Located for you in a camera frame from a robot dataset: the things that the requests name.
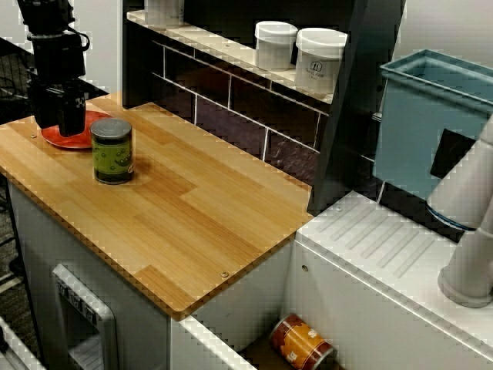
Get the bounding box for dark tile backsplash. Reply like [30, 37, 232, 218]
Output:
[149, 38, 382, 201]

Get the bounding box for white toy sink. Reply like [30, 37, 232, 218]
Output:
[169, 190, 493, 370]

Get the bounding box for white frame rail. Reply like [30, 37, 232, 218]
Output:
[0, 315, 47, 370]

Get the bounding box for light wooden shelf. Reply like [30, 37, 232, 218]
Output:
[126, 9, 336, 105]

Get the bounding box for plain white lidded jar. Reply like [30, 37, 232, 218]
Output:
[253, 21, 298, 72]

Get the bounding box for dark vertical post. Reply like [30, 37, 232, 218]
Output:
[307, 0, 407, 217]

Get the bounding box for white lidded jar with print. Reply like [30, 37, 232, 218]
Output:
[294, 27, 348, 96]

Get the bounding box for green label tin can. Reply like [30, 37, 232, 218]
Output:
[89, 117, 135, 185]

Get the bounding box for grey toy faucet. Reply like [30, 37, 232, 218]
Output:
[425, 115, 493, 309]

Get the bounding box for orange label soup can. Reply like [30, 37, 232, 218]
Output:
[268, 312, 335, 366]

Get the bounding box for black wire mesh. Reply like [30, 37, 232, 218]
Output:
[0, 36, 39, 124]

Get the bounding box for blue-grey plastic bin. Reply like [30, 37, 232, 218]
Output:
[372, 49, 493, 201]

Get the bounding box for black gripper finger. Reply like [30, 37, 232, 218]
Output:
[57, 89, 86, 138]
[33, 94, 59, 130]

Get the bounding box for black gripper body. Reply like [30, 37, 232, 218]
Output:
[25, 32, 88, 97]

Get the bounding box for white container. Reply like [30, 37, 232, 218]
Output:
[145, 0, 185, 26]

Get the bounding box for red round plate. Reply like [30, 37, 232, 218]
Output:
[41, 109, 112, 150]

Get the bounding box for white kitchen cabinet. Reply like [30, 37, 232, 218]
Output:
[5, 180, 173, 370]

